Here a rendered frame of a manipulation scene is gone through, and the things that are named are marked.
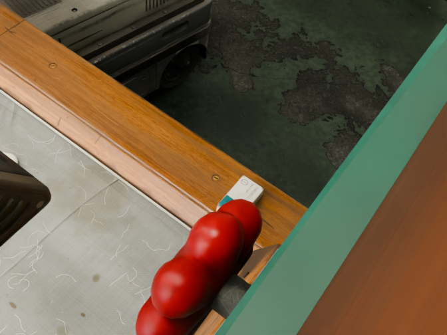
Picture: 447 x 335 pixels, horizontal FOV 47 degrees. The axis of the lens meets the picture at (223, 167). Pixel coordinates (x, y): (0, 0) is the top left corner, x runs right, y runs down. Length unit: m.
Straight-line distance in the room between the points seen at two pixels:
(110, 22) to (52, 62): 0.62
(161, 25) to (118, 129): 0.82
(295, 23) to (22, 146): 1.55
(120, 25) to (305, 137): 0.72
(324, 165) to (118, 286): 1.16
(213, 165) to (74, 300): 0.25
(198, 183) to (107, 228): 0.14
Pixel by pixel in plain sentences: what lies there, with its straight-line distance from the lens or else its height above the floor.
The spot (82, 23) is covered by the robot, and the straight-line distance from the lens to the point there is 1.39.
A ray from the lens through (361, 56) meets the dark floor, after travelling 2.11.
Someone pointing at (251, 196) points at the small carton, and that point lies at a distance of 0.68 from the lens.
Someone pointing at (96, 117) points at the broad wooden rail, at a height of 0.76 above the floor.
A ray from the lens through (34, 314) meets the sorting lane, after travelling 0.67.
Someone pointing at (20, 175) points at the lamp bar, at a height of 1.07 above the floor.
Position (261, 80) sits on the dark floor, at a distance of 1.90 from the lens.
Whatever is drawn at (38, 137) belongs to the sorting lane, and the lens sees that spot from 0.79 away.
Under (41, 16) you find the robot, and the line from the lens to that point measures 1.38.
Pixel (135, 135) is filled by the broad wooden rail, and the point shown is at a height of 0.76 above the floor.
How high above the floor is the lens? 1.36
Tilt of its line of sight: 56 degrees down
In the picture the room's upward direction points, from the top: 12 degrees clockwise
